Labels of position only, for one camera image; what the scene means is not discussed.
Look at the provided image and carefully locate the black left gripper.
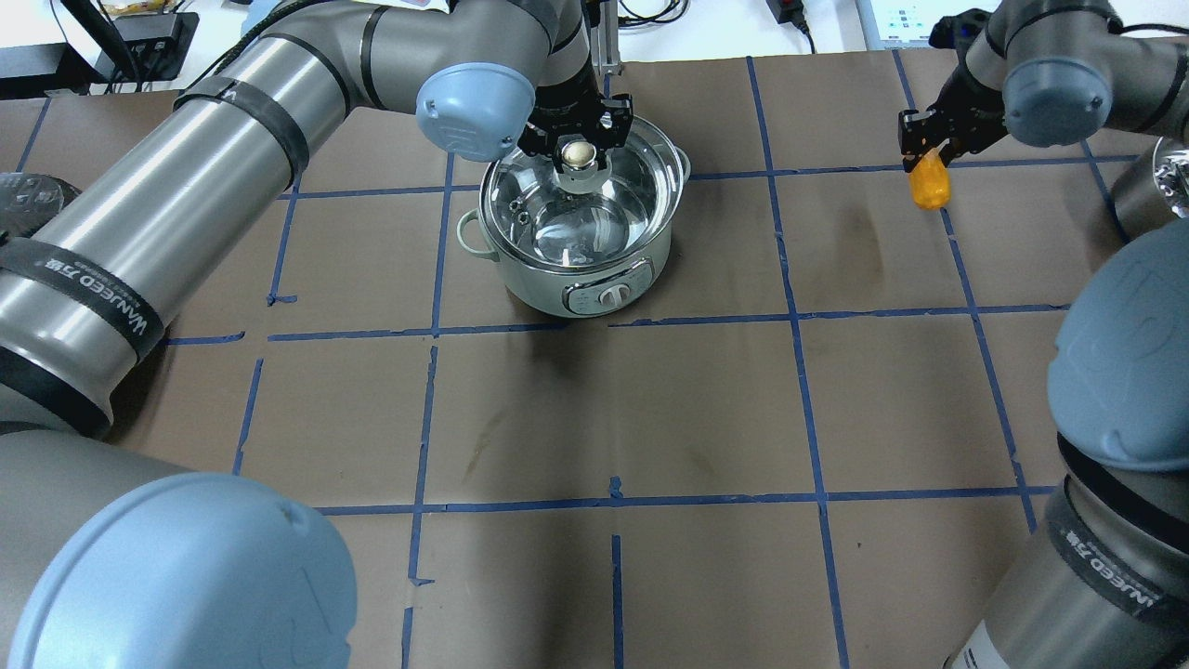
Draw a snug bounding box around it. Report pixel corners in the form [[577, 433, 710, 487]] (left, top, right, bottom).
[[516, 46, 635, 160]]

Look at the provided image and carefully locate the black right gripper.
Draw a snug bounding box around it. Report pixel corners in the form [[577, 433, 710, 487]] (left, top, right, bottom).
[[897, 62, 1008, 173]]

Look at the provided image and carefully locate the yellow plastic corn cob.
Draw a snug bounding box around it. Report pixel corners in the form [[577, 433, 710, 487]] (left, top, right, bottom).
[[908, 149, 951, 212]]

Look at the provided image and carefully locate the glass pot lid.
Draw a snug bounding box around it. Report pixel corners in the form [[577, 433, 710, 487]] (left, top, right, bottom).
[[478, 116, 691, 274]]

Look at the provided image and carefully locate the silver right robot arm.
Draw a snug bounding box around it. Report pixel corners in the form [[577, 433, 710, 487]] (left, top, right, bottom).
[[897, 1, 1188, 668]]

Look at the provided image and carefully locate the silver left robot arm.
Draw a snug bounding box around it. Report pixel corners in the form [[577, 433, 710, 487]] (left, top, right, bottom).
[[4, 1, 630, 668]]

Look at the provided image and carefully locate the light green electric pot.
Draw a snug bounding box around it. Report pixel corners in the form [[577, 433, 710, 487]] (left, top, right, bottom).
[[455, 118, 692, 318]]

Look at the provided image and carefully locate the stainless steel steamer basket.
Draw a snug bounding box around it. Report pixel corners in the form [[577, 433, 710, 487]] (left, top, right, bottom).
[[1111, 138, 1188, 241]]

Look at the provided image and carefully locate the dark grey rice cooker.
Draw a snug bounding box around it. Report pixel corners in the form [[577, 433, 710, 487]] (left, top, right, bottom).
[[1, 171, 81, 236]]

